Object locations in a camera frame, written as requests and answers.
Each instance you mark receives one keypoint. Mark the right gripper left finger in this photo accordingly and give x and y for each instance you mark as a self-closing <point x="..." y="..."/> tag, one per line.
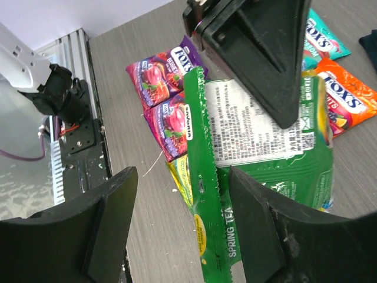
<point x="80" y="240"/>

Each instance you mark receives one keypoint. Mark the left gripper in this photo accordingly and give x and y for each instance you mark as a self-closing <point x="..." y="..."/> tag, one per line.
<point x="258" y="43"/>

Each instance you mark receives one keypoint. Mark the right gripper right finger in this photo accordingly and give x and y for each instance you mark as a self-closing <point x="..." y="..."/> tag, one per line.
<point x="282" y="240"/>

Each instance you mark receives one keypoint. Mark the orange snack packet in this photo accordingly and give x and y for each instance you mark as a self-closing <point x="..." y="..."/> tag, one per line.
<point x="350" y="101"/>

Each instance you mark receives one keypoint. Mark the pink snack packet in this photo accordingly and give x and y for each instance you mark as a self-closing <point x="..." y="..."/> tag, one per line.
<point x="168" y="125"/>
<point x="160" y="77"/>

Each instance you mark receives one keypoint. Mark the green tea snack packet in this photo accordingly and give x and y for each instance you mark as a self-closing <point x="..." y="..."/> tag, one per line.
<point x="179" y="169"/>

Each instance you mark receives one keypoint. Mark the dark folded cloth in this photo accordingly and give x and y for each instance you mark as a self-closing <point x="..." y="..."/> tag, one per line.
<point x="368" y="43"/>

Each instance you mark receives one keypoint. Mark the slotted cable duct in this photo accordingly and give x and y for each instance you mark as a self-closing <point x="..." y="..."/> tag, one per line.
<point x="57" y="168"/>

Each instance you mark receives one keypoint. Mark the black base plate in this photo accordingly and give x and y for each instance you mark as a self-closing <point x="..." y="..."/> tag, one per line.
<point x="83" y="147"/>

